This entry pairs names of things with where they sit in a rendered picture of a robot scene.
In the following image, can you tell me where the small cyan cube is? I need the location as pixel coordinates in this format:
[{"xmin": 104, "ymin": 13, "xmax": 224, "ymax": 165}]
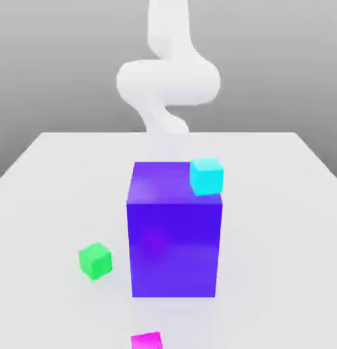
[{"xmin": 189, "ymin": 157, "xmax": 224, "ymax": 196}]

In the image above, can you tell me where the small magenta cube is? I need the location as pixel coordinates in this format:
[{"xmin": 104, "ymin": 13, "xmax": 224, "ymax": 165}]
[{"xmin": 130, "ymin": 331, "xmax": 163, "ymax": 349}]

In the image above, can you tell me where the large purple box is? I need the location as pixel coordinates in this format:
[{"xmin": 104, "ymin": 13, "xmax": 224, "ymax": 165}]
[{"xmin": 126, "ymin": 161, "xmax": 223, "ymax": 299}]

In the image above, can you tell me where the small green cube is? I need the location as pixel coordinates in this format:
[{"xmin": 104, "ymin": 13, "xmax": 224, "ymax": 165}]
[{"xmin": 78, "ymin": 241, "xmax": 113, "ymax": 281}]

